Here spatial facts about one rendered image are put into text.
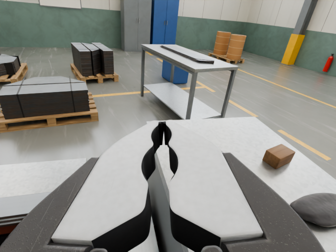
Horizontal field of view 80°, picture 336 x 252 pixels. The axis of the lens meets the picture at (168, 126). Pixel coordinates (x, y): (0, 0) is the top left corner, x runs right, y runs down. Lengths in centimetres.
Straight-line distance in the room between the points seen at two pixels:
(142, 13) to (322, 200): 792
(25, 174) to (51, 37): 747
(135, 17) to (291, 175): 773
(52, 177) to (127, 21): 729
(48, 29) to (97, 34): 155
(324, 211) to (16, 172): 127
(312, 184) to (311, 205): 14
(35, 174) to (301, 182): 116
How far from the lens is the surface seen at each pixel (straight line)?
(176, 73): 477
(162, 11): 854
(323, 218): 72
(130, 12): 812
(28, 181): 120
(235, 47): 800
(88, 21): 849
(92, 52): 465
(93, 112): 309
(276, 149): 87
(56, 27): 846
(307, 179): 88
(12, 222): 95
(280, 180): 81
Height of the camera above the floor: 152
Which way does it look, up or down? 30 degrees down
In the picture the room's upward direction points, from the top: 6 degrees clockwise
